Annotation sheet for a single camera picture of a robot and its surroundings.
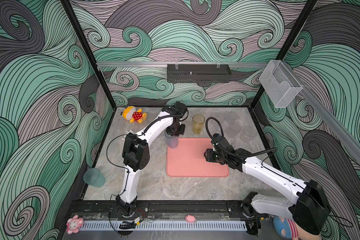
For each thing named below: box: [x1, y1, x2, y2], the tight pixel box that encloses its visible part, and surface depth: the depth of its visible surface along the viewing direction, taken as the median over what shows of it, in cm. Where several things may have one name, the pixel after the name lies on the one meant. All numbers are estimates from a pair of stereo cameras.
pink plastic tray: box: [166, 137, 229, 177], surface depth 92 cm
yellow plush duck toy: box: [120, 105, 148, 124], surface depth 110 cm
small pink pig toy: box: [185, 214, 197, 223], surface depth 71 cm
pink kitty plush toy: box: [66, 215, 84, 235], surface depth 68 cm
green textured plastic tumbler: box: [83, 168, 106, 188], surface depth 85 cm
